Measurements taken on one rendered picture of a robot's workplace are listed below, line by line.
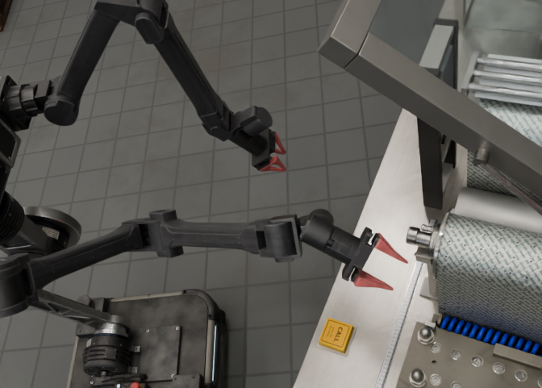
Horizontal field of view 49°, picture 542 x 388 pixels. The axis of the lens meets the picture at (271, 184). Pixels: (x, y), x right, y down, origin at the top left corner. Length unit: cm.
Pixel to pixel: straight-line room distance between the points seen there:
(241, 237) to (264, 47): 247
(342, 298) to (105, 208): 190
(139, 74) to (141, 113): 33
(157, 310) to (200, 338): 24
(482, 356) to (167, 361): 136
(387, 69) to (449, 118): 8
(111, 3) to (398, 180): 94
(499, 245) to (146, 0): 84
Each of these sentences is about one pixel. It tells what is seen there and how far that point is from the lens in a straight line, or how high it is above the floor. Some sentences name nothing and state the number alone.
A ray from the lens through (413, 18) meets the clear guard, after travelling 62.
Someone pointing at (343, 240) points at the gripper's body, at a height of 138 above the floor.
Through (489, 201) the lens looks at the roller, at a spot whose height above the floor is 123.
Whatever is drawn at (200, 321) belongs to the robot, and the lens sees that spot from 244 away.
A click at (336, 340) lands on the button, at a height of 92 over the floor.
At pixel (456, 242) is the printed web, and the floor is 131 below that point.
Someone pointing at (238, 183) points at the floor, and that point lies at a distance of 300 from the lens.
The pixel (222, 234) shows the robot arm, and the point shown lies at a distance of 124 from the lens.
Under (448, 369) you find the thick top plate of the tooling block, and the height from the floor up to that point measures 103.
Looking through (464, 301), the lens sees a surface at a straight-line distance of 133.
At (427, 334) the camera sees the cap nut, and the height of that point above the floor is 107.
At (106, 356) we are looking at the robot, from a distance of 236.
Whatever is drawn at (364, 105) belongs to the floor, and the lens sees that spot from 313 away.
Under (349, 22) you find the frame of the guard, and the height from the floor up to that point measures 200.
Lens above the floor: 237
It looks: 54 degrees down
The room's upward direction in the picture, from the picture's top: 25 degrees counter-clockwise
